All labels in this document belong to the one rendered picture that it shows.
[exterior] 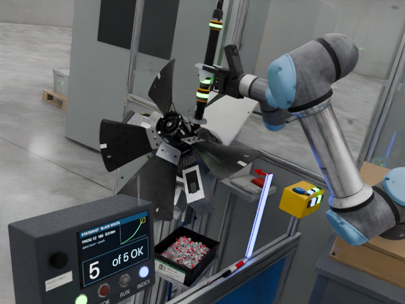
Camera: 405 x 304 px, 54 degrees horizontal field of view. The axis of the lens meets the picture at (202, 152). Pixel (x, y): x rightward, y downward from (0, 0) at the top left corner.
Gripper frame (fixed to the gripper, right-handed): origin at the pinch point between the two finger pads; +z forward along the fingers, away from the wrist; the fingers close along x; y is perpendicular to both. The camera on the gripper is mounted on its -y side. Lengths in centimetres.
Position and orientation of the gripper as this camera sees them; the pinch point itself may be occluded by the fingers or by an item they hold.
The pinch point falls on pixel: (202, 64)
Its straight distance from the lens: 147.7
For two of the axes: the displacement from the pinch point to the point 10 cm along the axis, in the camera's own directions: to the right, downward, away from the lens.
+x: 6.5, -1.4, 7.4
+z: -7.3, -3.7, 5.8
